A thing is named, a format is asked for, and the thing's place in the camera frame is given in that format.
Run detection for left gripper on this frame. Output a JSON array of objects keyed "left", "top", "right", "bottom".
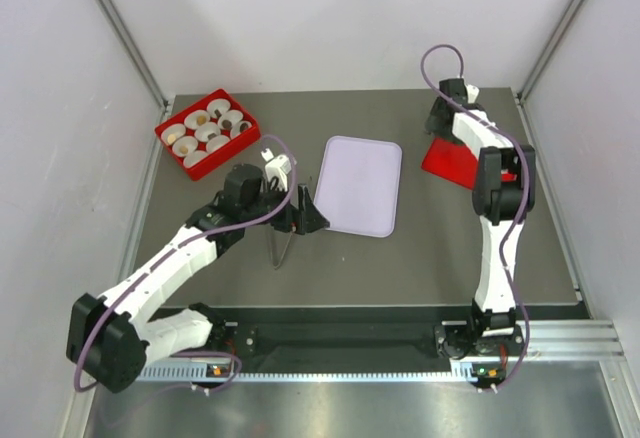
[{"left": 242, "top": 181, "right": 329, "bottom": 235}]

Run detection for red box lid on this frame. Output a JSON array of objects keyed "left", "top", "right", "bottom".
[{"left": 421, "top": 136, "right": 516, "bottom": 192}]

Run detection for metal serving tongs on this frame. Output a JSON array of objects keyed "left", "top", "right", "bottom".
[{"left": 267, "top": 172, "right": 314, "bottom": 271}]

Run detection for red chocolate box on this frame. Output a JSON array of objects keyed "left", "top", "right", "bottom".
[{"left": 155, "top": 89, "right": 261, "bottom": 181}]

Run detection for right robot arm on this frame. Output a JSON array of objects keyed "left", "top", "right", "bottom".
[{"left": 421, "top": 77, "right": 536, "bottom": 359}]

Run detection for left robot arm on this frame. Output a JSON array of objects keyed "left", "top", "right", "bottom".
[{"left": 66, "top": 159, "right": 329, "bottom": 393}]

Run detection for lavender plastic tray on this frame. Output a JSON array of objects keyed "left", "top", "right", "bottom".
[{"left": 314, "top": 136, "right": 402, "bottom": 238}]

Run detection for white paper cup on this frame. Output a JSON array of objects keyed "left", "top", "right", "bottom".
[
  {"left": 183, "top": 150, "right": 208, "bottom": 169},
  {"left": 194, "top": 121, "right": 221, "bottom": 143},
  {"left": 218, "top": 110, "right": 244, "bottom": 130},
  {"left": 230, "top": 120, "right": 253, "bottom": 139},
  {"left": 172, "top": 136, "right": 199, "bottom": 157},
  {"left": 160, "top": 123, "right": 186, "bottom": 146},
  {"left": 206, "top": 98, "right": 232, "bottom": 117},
  {"left": 184, "top": 110, "right": 211, "bottom": 130},
  {"left": 206, "top": 135, "right": 230, "bottom": 154}
]

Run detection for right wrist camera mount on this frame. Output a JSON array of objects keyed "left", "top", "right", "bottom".
[{"left": 465, "top": 84, "right": 480, "bottom": 104}]

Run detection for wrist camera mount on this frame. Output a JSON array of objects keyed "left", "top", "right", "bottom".
[
  {"left": 261, "top": 148, "right": 292, "bottom": 190},
  {"left": 465, "top": 84, "right": 480, "bottom": 104}
]

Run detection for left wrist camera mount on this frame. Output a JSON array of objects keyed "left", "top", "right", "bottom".
[{"left": 261, "top": 148, "right": 292, "bottom": 190}]

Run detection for grey slotted cable duct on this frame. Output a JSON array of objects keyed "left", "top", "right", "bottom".
[{"left": 136, "top": 359, "right": 504, "bottom": 385}]

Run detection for aluminium frame rail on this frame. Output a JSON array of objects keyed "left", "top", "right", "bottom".
[{"left": 96, "top": 0, "right": 169, "bottom": 109}]

